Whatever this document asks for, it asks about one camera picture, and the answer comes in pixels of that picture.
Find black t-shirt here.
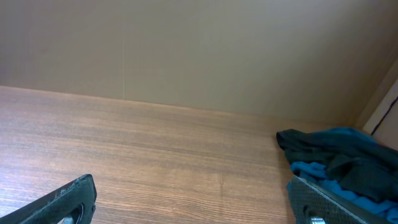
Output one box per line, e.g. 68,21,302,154
276,129,397,202

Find blue garment pile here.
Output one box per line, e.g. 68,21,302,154
289,128,397,223

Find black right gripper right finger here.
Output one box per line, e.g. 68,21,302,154
288,175,389,224

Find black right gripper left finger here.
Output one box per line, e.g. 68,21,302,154
1,174,97,224

